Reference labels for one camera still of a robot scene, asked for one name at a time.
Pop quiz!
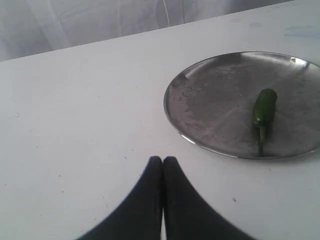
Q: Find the green chili pepper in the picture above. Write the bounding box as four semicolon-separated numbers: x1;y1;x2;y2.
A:
252;88;278;157

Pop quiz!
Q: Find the round steel plate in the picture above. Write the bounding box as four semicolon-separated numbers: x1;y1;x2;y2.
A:
163;51;320;160

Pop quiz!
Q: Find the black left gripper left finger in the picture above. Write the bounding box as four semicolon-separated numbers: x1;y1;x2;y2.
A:
79;156;163;240

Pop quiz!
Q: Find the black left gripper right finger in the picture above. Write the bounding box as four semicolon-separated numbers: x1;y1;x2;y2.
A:
163;156;253;240

